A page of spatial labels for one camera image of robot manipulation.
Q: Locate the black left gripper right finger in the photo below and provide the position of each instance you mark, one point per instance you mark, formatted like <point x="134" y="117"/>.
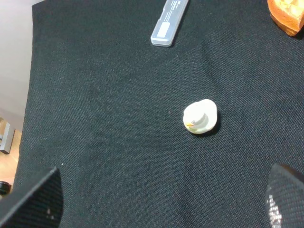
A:
<point x="285" y="197"/>

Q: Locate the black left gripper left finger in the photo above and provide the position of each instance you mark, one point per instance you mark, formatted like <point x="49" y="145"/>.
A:
<point x="37" y="203"/>

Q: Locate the white toy duck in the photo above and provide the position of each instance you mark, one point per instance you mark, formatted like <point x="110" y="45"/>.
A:
<point x="200" y="117"/>

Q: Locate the black table cloth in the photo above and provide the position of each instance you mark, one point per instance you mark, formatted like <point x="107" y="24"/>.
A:
<point x="106" y="107"/>

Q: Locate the orange waffle wedge toy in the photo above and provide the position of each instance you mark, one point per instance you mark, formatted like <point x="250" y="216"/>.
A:
<point x="288" y="15"/>

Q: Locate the translucent plastic case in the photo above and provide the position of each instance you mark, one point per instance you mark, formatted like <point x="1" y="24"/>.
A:
<point x="168" y="23"/>

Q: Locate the grey metal bracket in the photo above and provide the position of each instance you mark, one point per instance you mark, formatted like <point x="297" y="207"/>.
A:
<point x="6" y="139"/>

